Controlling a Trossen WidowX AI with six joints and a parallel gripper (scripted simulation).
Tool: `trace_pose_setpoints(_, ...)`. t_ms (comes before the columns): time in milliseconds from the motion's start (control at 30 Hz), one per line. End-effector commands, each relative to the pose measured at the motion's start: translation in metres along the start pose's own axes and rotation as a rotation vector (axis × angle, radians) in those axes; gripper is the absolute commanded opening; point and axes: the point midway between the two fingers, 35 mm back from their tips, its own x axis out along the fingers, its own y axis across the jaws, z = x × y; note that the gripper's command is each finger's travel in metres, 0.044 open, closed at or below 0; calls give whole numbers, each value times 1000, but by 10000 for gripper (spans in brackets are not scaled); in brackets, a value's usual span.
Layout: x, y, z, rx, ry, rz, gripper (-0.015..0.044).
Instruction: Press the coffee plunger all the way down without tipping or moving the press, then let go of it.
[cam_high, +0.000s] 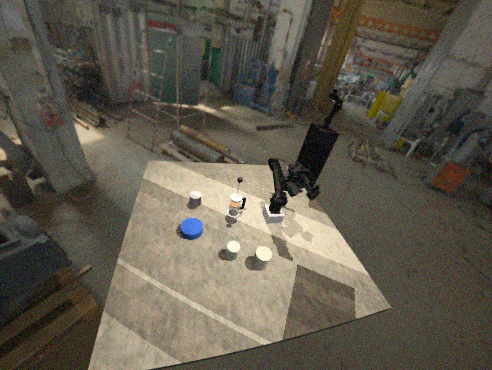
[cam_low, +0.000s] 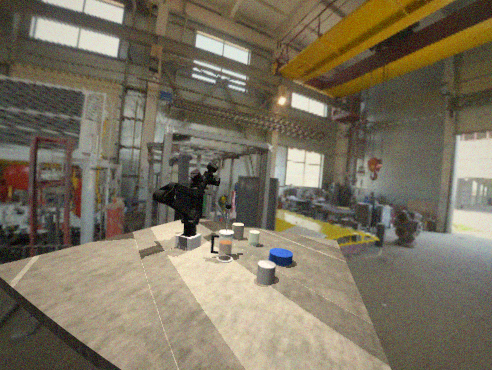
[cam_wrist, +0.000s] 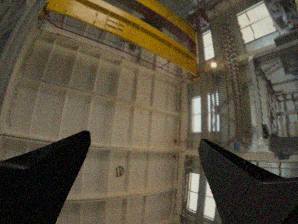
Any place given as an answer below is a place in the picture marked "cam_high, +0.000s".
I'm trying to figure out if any blue cylinder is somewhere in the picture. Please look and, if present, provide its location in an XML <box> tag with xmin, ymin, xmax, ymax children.
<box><xmin>181</xmin><ymin>218</ymin><xmax>203</xmax><ymax>240</ymax></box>

